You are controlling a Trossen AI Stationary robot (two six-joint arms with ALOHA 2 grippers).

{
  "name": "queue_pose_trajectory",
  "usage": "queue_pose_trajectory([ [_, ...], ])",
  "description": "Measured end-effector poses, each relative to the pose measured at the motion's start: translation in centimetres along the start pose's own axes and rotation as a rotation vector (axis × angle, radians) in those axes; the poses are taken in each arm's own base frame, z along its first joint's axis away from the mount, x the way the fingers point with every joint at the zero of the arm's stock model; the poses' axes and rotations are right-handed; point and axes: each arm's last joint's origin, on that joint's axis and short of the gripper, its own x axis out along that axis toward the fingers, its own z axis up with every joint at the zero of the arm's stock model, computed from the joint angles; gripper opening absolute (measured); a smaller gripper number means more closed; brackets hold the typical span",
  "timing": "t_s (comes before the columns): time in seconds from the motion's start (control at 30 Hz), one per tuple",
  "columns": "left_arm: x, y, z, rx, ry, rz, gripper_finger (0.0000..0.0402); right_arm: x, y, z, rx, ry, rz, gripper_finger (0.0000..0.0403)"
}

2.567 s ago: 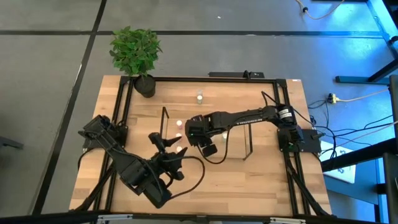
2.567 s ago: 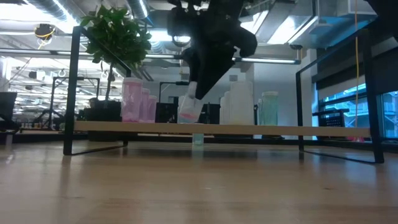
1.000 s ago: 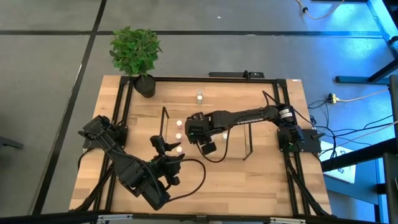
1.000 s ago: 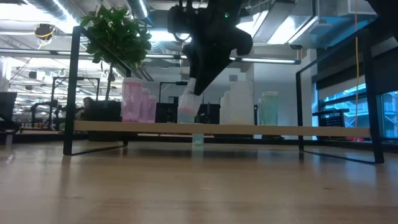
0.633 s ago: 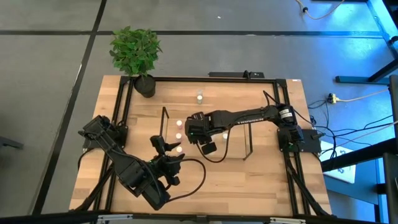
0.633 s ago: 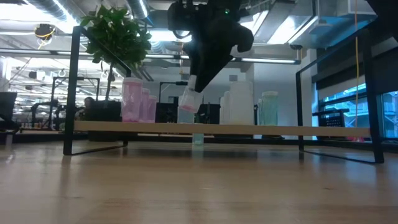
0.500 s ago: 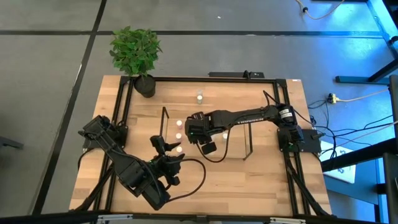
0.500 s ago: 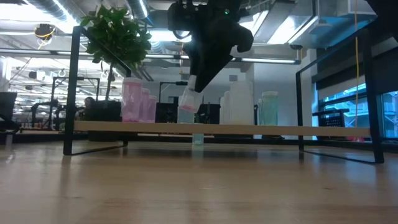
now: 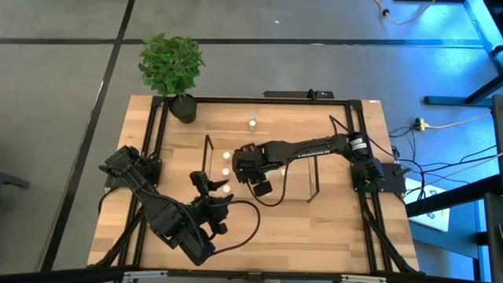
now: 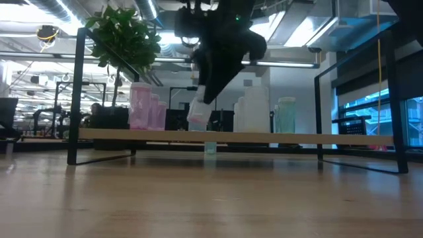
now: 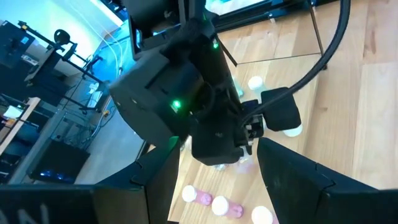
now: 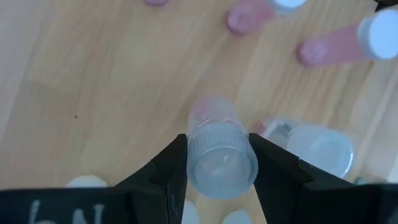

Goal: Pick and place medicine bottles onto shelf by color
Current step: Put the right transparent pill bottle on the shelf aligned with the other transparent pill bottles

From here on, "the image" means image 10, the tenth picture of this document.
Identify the silver ceiling duct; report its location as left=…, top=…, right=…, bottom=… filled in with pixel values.
left=32, top=0, right=160, bottom=20

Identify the green artificial plant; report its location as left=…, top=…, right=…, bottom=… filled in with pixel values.
left=84, top=3, right=163, bottom=108

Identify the black plant pot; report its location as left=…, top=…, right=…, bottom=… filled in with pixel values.
left=91, top=105, right=134, bottom=152

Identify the black background rig frame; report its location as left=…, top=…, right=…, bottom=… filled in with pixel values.
left=54, top=81, right=107, bottom=139

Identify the wooden shelf black metal frame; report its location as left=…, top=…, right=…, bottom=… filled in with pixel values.
left=67, top=27, right=410, bottom=175

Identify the person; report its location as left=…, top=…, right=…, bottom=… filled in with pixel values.
left=84, top=102, right=104, bottom=128

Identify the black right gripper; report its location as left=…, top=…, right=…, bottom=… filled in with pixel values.
left=192, top=0, right=268, bottom=105

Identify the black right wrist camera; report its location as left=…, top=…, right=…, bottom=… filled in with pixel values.
left=174, top=6, right=201, bottom=47

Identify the long ceiling light tube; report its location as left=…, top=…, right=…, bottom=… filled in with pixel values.
left=153, top=58, right=321, bottom=69

